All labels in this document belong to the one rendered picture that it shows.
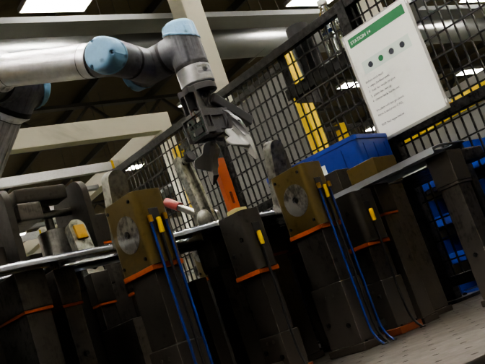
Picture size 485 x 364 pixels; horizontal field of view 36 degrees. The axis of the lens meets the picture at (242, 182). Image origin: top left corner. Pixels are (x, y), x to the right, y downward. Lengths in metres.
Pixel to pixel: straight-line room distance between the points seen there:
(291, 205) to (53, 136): 6.87
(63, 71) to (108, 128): 6.80
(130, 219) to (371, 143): 0.90
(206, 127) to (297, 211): 0.30
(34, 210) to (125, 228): 0.36
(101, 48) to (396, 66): 0.79
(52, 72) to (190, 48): 0.30
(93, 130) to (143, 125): 0.62
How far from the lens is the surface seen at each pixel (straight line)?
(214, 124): 1.57
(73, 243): 1.49
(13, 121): 1.93
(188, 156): 1.70
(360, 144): 1.86
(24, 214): 1.49
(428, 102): 1.93
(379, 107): 2.02
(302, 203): 1.36
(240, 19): 11.41
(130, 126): 8.56
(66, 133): 8.23
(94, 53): 1.57
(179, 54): 1.63
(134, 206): 1.14
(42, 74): 1.69
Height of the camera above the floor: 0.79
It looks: 11 degrees up
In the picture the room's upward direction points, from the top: 19 degrees counter-clockwise
